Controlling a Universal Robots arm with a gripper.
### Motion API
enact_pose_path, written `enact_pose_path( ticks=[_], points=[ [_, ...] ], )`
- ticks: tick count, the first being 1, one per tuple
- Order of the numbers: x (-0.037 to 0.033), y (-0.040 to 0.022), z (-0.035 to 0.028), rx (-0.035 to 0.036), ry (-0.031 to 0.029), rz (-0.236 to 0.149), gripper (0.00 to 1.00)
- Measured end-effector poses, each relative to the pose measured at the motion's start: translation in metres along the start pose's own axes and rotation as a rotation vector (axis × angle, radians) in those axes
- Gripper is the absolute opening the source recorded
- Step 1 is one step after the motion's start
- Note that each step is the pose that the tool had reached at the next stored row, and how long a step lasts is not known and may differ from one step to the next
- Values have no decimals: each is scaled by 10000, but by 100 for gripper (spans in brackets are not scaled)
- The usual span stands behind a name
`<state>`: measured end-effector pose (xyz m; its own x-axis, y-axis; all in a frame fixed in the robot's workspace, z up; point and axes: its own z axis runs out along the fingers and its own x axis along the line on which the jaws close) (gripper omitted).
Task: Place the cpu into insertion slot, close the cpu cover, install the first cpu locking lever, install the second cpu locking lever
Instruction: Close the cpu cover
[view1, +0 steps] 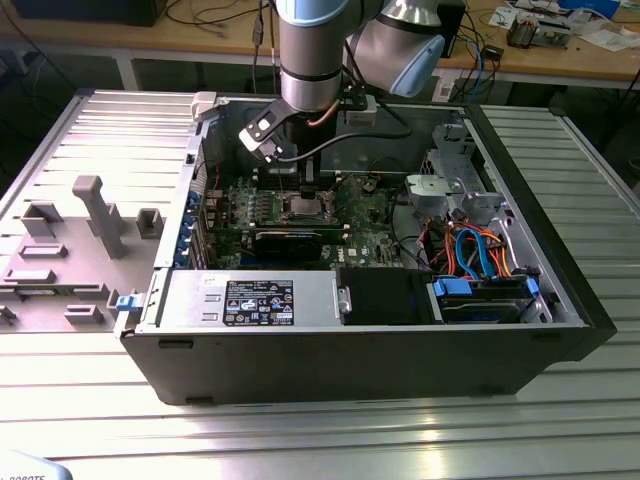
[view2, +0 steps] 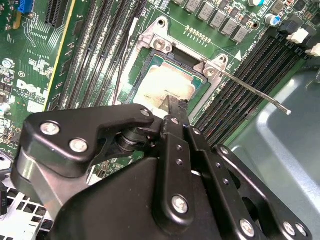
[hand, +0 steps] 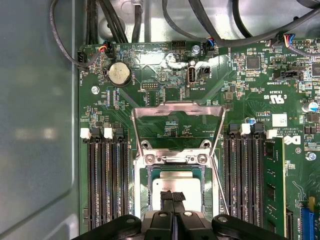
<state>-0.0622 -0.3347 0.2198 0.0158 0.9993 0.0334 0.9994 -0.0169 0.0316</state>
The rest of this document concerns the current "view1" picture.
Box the grey parts rack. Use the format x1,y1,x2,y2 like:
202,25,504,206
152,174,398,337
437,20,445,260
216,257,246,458
0,174,169,334

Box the small green circuit board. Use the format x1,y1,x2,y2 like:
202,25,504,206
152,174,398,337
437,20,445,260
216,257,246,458
538,22,571,50

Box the pale grey case latch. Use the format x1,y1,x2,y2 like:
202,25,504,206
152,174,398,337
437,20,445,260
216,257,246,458
192,91,221,121

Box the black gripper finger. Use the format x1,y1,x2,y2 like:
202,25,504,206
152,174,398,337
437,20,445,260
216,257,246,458
301,157,321,197

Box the silver disk bay cage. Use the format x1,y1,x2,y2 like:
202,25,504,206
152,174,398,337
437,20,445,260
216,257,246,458
403,122,506,224

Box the black box on workbench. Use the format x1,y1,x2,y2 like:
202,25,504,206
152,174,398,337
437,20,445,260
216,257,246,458
9,0,161,27

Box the pale blue teach pendant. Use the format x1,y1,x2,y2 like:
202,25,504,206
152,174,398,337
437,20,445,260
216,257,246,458
0,449,74,480

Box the black PC case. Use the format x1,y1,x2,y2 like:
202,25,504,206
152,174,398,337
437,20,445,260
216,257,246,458
119,92,617,406

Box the CPU socket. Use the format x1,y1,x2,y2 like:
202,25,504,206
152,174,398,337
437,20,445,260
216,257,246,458
279,191,337,222

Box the black wire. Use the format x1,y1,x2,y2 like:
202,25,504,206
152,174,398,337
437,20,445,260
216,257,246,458
388,184,434,274

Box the black RAM slot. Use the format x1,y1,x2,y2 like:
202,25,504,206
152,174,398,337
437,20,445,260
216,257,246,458
255,178,342,193
255,167,342,182
258,220,349,230

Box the metal heatsink cooler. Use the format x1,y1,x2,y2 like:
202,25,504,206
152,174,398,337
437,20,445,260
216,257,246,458
507,13,540,50

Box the tall black box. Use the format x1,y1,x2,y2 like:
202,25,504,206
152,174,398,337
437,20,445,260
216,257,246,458
439,0,466,59

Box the silver power supply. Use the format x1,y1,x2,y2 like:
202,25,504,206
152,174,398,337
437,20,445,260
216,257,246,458
157,269,341,329

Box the hard disk in blue carrier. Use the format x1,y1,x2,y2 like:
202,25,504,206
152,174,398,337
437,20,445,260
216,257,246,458
429,276,541,325

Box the white papers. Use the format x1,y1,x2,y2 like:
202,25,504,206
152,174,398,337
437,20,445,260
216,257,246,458
579,27,640,52

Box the blue flat wire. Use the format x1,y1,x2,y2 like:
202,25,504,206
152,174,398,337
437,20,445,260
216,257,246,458
454,227,494,281

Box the metal socket cover frame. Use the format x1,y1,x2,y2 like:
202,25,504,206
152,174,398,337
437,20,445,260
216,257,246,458
319,187,343,221

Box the black graphics card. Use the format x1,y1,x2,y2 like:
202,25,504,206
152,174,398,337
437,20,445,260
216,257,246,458
253,228,346,262

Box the wooden workbench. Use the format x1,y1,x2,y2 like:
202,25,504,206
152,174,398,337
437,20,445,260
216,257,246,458
0,0,640,91

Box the green motherboard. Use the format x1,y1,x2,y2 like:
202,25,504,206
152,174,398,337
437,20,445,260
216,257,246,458
199,172,426,271

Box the black camera cable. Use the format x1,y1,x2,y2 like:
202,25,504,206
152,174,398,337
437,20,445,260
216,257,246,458
269,97,414,164

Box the orange wire bundle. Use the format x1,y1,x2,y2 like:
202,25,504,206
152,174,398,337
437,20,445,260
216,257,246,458
479,228,516,279

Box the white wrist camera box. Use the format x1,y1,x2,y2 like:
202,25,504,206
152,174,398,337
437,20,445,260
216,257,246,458
343,92,379,126
238,99,297,164

